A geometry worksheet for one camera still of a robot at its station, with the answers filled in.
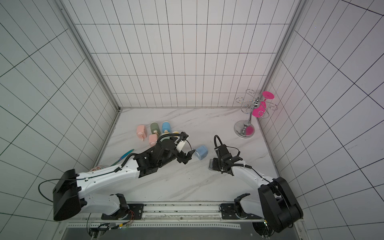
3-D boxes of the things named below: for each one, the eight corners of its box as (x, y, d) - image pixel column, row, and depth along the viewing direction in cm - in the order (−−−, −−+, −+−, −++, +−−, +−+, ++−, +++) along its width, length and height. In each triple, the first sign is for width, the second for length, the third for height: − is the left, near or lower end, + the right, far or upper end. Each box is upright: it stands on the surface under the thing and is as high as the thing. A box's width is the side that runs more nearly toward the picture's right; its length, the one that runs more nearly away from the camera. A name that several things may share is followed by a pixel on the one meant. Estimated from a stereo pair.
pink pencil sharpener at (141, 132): (136, 141, 101) (134, 136, 96) (140, 130, 107) (137, 125, 102) (145, 141, 101) (143, 136, 96) (148, 130, 107) (146, 125, 102)
